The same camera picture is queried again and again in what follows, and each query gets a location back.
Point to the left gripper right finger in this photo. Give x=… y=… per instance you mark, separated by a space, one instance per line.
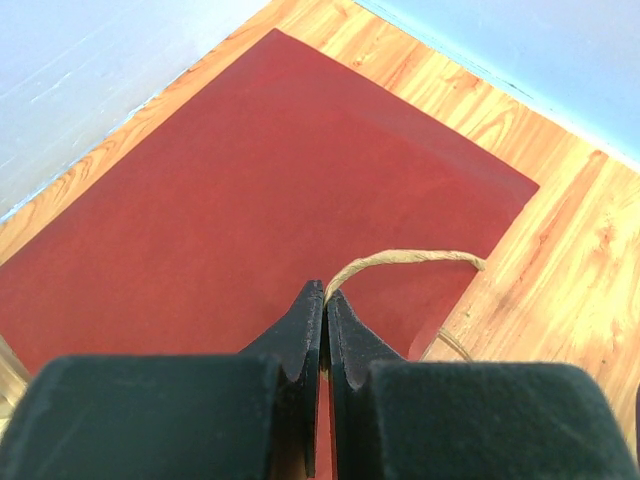
x=396 y=419

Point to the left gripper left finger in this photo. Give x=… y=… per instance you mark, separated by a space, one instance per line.
x=249 y=415

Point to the red brown paper bag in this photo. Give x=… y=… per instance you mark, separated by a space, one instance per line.
x=281 y=171

